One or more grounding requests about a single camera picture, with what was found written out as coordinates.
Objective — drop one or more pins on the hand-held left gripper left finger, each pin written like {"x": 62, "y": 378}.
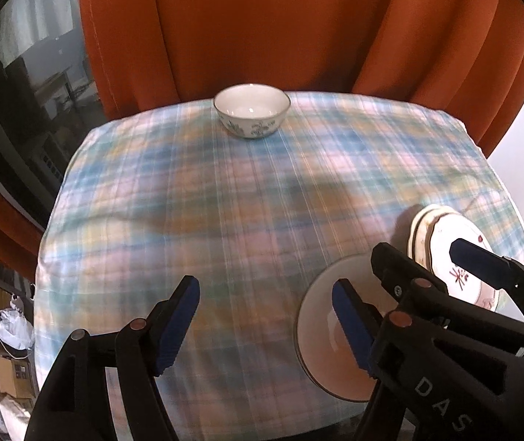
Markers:
{"x": 177, "y": 326}

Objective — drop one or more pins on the white scalloped plate yellow flowers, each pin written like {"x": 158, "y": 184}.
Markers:
{"x": 412, "y": 234}

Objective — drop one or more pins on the white bowl with blue flowers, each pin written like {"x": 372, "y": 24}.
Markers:
{"x": 321, "y": 330}
{"x": 251, "y": 110}

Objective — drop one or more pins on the orange curtain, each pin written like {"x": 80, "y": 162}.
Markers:
{"x": 266, "y": 23}

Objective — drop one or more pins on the white plastic bag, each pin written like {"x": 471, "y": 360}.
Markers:
{"x": 11, "y": 328}

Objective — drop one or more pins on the cardboard box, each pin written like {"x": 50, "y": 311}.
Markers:
{"x": 16, "y": 374}

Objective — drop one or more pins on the plaid pastel tablecloth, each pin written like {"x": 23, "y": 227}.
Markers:
{"x": 220, "y": 220}

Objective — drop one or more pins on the small plate with purple flower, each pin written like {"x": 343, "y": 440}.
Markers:
{"x": 445, "y": 248}

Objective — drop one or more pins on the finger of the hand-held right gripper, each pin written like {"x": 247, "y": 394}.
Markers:
{"x": 477, "y": 257}
{"x": 408, "y": 275}

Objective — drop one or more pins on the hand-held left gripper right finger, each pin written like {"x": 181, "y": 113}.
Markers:
{"x": 351, "y": 326}

